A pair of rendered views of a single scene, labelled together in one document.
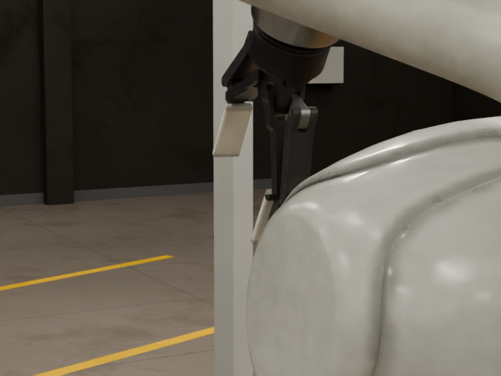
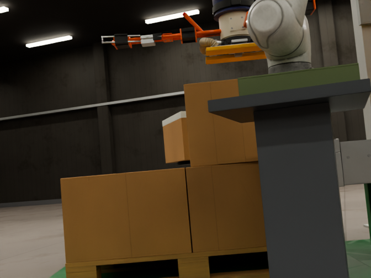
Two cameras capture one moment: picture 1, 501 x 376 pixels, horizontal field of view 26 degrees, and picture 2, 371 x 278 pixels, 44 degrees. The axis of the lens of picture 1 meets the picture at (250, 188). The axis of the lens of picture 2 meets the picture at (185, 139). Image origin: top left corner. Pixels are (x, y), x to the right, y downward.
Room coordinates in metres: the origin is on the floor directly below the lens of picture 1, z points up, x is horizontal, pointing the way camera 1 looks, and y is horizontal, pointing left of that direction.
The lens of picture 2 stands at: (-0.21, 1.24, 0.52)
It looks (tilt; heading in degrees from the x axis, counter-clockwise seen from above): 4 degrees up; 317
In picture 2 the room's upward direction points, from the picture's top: 5 degrees counter-clockwise
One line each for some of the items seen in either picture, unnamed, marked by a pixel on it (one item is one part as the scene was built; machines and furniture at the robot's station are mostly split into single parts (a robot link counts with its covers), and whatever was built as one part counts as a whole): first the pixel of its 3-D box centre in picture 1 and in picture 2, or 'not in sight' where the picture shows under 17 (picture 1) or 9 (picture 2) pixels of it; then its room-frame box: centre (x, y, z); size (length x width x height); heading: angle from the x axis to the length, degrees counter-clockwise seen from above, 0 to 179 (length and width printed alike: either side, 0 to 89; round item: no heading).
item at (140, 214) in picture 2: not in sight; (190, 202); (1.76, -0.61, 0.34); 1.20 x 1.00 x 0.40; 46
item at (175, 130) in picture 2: not in sight; (194, 137); (2.73, -1.63, 0.82); 0.60 x 0.40 x 0.40; 154
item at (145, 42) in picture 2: not in sight; (148, 40); (1.64, -0.29, 1.23); 0.07 x 0.07 x 0.04; 45
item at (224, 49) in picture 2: not in sight; (239, 45); (1.25, -0.55, 1.13); 0.34 x 0.10 x 0.05; 45
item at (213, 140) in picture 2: not in sight; (248, 123); (1.30, -0.63, 0.74); 0.60 x 0.40 x 0.40; 42
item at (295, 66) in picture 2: not in sight; (295, 74); (0.71, -0.20, 0.84); 0.22 x 0.18 x 0.06; 21
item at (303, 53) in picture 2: not in sight; (286, 36); (0.73, -0.18, 0.98); 0.18 x 0.16 x 0.22; 112
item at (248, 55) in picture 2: not in sight; (236, 54); (1.38, -0.69, 1.13); 0.34 x 0.10 x 0.05; 45
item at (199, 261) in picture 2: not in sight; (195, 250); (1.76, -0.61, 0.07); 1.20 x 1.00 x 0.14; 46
